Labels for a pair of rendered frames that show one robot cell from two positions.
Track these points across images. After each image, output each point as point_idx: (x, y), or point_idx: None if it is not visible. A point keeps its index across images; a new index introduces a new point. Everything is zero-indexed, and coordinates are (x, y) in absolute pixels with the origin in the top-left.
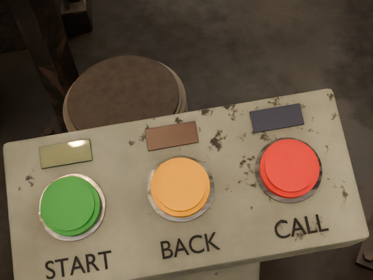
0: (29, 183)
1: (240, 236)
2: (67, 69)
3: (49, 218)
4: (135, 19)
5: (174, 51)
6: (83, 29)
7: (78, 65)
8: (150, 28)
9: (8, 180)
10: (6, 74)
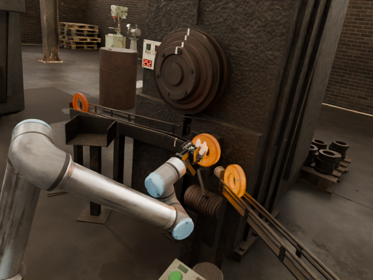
0: (173, 268)
1: None
2: (217, 265)
3: (170, 275)
4: (255, 270)
5: None
6: (237, 260)
7: (226, 269)
8: (257, 277)
9: (171, 264)
10: (206, 254)
